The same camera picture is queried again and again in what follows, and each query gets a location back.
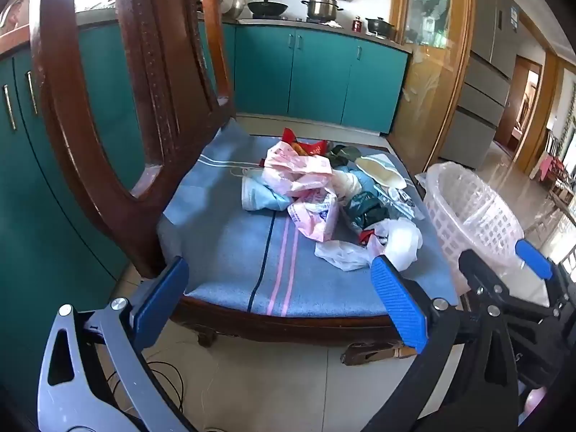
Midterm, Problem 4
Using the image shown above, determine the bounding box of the red snack wrapper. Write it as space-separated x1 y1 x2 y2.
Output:
281 127 328 157

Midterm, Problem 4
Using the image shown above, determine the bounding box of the blue striped blanket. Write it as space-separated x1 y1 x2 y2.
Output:
155 128 460 320

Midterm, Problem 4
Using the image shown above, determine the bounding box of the dark green wrapper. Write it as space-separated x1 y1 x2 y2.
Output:
342 190 395 240

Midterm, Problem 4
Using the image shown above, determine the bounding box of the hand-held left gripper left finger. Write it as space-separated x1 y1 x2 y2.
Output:
36 256 199 432

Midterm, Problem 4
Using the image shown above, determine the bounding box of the dark wooden chair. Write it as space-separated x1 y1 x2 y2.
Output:
29 0 457 352

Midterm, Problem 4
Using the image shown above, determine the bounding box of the wooden framed glass door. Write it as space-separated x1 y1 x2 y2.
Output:
388 0 478 171

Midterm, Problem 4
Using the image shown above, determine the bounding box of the black wok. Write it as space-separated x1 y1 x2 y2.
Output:
247 0 289 17

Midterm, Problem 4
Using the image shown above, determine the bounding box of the white plastic basket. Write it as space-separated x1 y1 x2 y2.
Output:
422 161 526 294

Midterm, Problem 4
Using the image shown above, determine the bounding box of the black casserole pot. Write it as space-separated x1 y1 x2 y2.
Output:
365 16 396 37

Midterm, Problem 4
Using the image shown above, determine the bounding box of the steel stockpot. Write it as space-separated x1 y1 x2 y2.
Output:
301 0 345 23

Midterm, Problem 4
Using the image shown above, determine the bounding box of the teal kitchen cabinet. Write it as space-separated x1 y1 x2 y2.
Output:
0 18 237 397
234 22 411 136

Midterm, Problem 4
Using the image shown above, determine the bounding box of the grey refrigerator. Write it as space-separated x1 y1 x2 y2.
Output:
438 0 523 171

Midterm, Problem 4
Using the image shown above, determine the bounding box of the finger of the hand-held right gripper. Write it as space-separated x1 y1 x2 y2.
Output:
515 238 576 309
458 249 563 325

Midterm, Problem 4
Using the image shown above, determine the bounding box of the black gas stove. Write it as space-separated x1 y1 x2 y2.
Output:
238 16 348 24

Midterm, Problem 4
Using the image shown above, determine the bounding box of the black cable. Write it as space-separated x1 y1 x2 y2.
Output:
105 359 186 420

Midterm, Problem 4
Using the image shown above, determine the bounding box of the clear plastic wrapper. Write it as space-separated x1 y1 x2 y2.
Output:
377 186 427 222

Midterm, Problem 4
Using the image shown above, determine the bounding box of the pink printed plastic bag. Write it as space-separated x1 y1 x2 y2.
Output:
287 189 341 242

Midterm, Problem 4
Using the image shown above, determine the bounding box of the light blue plastic bag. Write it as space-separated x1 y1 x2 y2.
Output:
333 165 381 201

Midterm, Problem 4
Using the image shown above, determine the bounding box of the beige oval pad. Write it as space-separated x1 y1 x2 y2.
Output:
355 154 406 189

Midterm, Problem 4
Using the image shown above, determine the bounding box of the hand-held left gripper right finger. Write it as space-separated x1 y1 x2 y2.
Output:
370 255 525 432

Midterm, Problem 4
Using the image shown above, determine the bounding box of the white plastic bag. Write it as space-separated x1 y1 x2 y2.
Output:
314 217 424 274

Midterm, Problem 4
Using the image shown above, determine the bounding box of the steel bowl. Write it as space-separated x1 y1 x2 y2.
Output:
220 0 248 21

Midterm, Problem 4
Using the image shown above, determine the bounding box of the wooden doorway frame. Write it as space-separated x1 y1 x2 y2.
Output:
494 49 564 176

